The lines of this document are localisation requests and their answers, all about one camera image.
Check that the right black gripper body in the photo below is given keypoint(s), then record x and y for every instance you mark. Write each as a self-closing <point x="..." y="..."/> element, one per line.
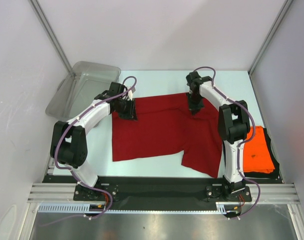
<point x="196" y="107"/>

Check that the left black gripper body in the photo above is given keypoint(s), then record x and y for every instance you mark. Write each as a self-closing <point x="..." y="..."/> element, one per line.
<point x="125" y="108"/>

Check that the red t shirt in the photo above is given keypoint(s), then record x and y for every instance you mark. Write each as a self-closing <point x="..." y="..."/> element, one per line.
<point x="166" y="126"/>

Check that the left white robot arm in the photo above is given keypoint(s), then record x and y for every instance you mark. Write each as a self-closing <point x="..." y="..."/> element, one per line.
<point x="69" y="138"/>

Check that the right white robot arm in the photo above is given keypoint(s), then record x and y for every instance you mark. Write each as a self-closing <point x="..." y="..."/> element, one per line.
<point x="233" y="127"/>

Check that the clear plastic bin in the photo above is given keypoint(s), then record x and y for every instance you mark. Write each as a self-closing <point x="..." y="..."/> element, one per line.
<point x="77" y="91"/>

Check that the orange folded t shirt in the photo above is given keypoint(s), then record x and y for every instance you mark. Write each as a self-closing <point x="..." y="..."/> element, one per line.
<point x="256" y="156"/>

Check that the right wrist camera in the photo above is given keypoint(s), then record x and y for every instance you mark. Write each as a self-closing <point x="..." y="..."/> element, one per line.
<point x="191" y="77"/>

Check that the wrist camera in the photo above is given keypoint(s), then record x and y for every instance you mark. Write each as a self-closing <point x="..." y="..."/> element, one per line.
<point x="191" y="77"/>
<point x="120" y="90"/>

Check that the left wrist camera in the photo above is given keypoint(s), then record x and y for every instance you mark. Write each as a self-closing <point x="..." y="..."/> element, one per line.
<point x="120" y="90"/>

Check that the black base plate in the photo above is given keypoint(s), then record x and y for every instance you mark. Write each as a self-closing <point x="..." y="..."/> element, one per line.
<point x="184" y="193"/>

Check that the white cable duct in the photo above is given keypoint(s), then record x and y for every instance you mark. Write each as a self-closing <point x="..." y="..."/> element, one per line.
<point x="86" y="208"/>

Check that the aluminium frame rail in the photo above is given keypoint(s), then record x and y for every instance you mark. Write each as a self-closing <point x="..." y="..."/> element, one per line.
<point x="49" y="192"/>

